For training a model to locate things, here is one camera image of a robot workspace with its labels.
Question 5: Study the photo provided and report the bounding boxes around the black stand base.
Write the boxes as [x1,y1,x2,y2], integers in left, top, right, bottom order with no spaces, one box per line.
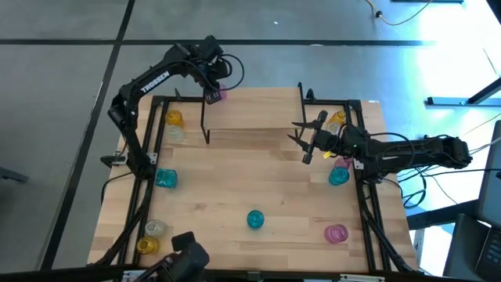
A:
[426,76,501,107]

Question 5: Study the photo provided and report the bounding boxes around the black metal table frame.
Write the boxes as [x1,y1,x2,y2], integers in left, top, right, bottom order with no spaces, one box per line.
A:
[88,88,419,275]

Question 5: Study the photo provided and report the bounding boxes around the silver bracket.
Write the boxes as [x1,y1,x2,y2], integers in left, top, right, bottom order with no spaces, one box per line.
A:
[339,273,387,282]

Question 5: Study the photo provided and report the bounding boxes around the black front crossbar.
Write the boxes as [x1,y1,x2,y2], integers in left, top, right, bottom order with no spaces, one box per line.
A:
[0,265,501,282]

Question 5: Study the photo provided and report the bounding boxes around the yellow cable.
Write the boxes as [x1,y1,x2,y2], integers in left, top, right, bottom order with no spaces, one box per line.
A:
[366,0,434,27]

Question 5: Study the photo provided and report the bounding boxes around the black camera device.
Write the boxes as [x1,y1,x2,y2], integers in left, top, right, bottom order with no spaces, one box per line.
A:
[132,230,211,282]

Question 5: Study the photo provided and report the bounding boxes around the yellow diamond-pattern glass vase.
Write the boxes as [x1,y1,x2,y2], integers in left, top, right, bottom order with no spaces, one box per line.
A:
[164,109,184,127]

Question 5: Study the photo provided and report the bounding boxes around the clear ribbed glass vase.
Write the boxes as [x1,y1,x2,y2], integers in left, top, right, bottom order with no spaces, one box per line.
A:
[167,125,186,143]

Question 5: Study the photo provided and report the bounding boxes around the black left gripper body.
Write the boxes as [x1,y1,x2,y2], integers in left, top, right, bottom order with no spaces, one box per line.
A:
[187,34,232,105]

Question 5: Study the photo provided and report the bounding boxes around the wooden shelf with black frame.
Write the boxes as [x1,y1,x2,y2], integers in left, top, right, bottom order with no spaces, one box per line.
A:
[200,81,310,145]

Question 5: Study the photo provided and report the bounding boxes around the dark grey monitor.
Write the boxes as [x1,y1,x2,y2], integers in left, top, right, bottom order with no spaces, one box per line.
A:
[478,119,501,230]

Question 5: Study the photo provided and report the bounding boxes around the black laptop keyboard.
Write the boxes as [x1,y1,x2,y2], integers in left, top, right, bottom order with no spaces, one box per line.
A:
[474,228,501,275]

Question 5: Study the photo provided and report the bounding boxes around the black floor beam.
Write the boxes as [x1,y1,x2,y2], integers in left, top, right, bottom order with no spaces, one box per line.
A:
[405,198,481,231]

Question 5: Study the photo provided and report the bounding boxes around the pink ribbed glass vase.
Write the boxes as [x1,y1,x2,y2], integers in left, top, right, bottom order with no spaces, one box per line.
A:
[323,223,349,244]

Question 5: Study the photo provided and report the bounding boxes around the blue rippled glass vase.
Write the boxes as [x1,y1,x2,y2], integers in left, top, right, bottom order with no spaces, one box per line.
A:
[246,209,265,230]

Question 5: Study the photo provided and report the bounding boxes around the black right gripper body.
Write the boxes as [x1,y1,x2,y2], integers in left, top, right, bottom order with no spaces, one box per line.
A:
[301,110,344,165]

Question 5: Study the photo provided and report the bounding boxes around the tall yellow glass vase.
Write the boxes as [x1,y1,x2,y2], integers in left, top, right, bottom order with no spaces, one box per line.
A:
[327,110,348,128]

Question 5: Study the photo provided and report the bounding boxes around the dark furniture foot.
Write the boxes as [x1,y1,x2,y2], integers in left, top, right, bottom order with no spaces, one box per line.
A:
[0,166,29,184]

